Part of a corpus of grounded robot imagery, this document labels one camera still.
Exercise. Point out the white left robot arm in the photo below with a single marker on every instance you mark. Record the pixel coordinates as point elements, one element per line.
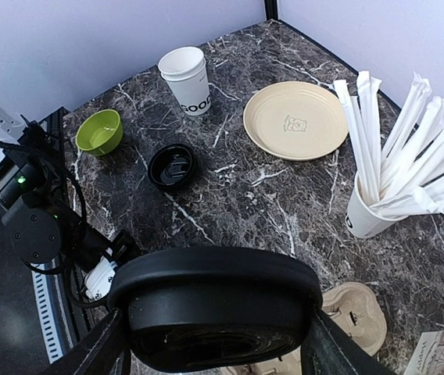
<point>10,131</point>

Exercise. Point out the beige bear plate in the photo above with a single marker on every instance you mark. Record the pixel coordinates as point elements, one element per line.
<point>295,120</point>

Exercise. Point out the paper wrapped straw far right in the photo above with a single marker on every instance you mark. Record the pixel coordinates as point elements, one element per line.
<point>359,142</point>

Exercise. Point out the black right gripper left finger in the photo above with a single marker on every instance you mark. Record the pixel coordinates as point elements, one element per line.
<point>104,350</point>

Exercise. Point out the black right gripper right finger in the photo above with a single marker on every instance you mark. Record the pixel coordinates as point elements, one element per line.
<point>328,350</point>

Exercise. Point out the white perforated cable rail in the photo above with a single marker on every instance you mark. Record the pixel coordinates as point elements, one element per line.
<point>56,329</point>

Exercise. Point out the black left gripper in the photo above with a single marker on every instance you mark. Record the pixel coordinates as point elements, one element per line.
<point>46,233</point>

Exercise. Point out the black corner frame post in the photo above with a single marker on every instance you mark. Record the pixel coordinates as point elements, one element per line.
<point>271,9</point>

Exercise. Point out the brown pulp cup carrier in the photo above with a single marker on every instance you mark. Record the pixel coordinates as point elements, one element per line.
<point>354,308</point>

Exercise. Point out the white paper straw cup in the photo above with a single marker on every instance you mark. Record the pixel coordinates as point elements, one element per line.
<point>360,220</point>

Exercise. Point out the cream bear paper bag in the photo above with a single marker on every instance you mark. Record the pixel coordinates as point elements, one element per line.
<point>428,356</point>

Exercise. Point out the black coffee cup lid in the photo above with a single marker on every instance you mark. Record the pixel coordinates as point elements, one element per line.
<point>198,308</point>

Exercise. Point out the green plastic bowl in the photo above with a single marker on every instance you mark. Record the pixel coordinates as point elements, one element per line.
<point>100,133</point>

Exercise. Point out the white paper cups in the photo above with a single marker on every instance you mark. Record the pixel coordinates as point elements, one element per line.
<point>184,70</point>

